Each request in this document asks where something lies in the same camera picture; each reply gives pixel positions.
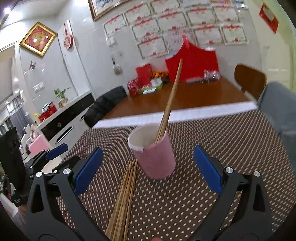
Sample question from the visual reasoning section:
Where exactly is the black and white sideboard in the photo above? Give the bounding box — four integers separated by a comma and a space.
38, 91, 94, 148

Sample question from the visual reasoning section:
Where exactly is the pink box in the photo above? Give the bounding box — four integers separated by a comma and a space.
29, 135, 51, 156

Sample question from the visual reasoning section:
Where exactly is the red box on sideboard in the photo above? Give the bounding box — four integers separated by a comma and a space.
38, 102, 57, 122

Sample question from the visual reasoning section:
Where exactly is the small green potted plant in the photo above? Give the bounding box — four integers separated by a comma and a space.
53, 87, 71, 108

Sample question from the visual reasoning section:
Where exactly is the black jacket on chair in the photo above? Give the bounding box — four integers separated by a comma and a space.
84, 86, 127, 128

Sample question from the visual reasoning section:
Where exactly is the brown polka dot tablecloth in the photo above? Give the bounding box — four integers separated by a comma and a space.
66, 110, 295, 240

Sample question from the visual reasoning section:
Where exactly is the pink cylindrical utensil holder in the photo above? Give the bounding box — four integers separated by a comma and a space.
127, 123, 176, 180

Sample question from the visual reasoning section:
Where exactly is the red soda can pack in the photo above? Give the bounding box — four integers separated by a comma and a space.
127, 78, 139, 97

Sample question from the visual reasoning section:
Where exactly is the small red gift bag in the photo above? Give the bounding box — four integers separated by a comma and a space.
135, 63, 152, 87

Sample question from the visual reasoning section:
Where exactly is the gold framed red picture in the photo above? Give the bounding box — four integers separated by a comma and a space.
20, 22, 57, 58

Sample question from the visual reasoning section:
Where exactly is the grey cloth at right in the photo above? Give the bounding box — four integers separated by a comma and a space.
257, 82, 295, 172

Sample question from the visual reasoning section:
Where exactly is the brown wooden chair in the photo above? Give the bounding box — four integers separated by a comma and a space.
234, 64, 267, 100

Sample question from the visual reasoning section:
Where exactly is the red paper bag large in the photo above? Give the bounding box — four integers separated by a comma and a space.
165, 35, 220, 83

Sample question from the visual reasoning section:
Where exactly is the red round wall ornament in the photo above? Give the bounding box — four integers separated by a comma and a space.
63, 24, 73, 50

